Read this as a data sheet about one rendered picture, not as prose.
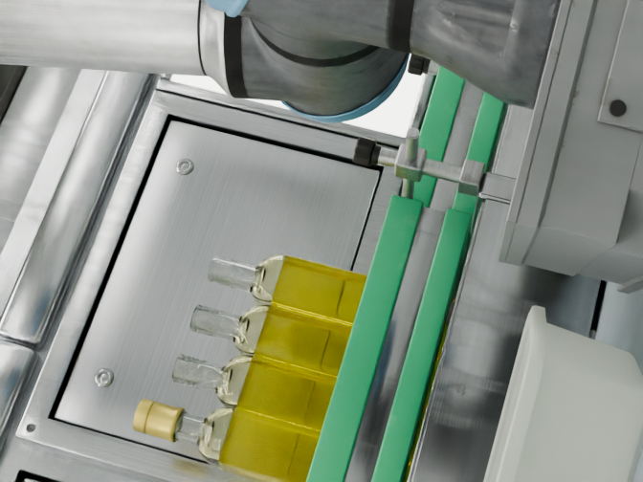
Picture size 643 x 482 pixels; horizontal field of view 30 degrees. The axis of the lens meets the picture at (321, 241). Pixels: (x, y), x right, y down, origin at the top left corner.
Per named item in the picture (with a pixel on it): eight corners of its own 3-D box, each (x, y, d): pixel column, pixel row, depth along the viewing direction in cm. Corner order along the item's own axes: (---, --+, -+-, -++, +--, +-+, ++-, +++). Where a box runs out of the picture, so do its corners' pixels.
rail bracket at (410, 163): (475, 214, 125) (359, 186, 127) (491, 136, 110) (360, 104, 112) (468, 240, 124) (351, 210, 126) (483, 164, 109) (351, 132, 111)
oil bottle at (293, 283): (454, 316, 128) (263, 266, 131) (457, 296, 123) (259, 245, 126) (441, 363, 126) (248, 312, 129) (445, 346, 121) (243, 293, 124)
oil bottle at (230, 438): (413, 469, 122) (213, 413, 125) (415, 456, 116) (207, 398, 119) (399, 523, 120) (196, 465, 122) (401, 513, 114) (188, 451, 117)
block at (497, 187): (543, 223, 123) (476, 207, 124) (557, 181, 114) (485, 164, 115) (536, 253, 121) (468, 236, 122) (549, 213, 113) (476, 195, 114)
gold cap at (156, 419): (172, 449, 121) (131, 438, 122) (185, 425, 124) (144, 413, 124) (173, 426, 119) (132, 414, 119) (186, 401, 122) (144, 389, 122)
